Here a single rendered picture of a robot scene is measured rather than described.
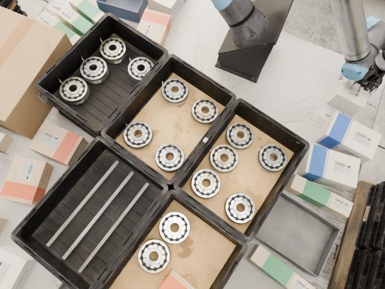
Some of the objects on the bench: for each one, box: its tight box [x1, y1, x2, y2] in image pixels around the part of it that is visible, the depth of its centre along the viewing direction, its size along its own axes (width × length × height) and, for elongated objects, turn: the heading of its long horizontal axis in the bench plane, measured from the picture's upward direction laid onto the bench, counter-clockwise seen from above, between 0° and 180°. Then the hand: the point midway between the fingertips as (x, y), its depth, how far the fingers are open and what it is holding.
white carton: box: [297, 143, 360, 192], centre depth 117 cm, size 20×12×9 cm, turn 71°
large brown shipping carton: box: [0, 6, 72, 140], centre depth 117 cm, size 40×30×20 cm
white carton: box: [327, 73, 370, 116], centre depth 129 cm, size 20×12×9 cm, turn 149°
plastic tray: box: [254, 192, 341, 278], centre depth 111 cm, size 27×20×5 cm
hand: (354, 85), depth 127 cm, fingers closed on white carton, 14 cm apart
